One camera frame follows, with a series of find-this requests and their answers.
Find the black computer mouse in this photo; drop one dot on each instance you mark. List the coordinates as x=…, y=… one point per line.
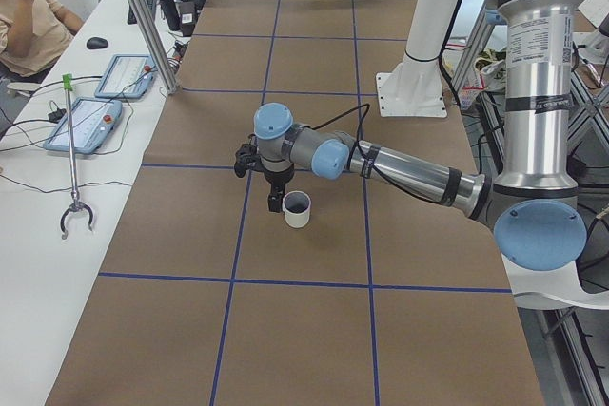
x=94, y=43

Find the white ceramic mug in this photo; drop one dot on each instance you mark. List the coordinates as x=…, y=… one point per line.
x=296, y=208

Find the aluminium frame post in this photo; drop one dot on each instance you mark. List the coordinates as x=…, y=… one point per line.
x=154, y=44

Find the black insulated bottle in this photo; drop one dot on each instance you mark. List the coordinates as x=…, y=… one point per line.
x=171, y=14

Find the far blue teach pendant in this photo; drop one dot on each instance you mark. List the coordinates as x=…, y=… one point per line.
x=127, y=76

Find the silver reacher grabber tool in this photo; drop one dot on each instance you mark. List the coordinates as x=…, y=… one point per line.
x=77, y=205

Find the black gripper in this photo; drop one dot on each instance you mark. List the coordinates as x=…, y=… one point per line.
x=277, y=178

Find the blue teach pendant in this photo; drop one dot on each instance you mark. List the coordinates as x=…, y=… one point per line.
x=92, y=121
x=127, y=76

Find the person in beige shirt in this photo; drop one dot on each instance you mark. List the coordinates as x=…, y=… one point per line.
x=34, y=35

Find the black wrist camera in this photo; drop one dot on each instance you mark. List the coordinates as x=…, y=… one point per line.
x=247, y=158

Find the black box with label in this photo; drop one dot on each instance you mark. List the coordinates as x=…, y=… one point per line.
x=188, y=17

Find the near blue teach pendant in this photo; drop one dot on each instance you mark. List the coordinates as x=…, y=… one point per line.
x=92, y=121

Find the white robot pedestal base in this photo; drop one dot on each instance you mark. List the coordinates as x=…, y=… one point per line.
x=414, y=87

